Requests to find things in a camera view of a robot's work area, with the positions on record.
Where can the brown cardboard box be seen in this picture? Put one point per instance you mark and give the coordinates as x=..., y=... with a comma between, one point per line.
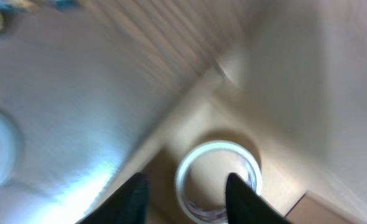
x=287, y=80

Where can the clear tape roll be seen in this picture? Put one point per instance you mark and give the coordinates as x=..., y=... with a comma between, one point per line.
x=253, y=179

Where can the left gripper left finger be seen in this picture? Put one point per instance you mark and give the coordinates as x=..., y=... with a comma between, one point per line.
x=127, y=205

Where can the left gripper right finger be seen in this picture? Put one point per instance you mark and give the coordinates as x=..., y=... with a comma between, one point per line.
x=244, y=206

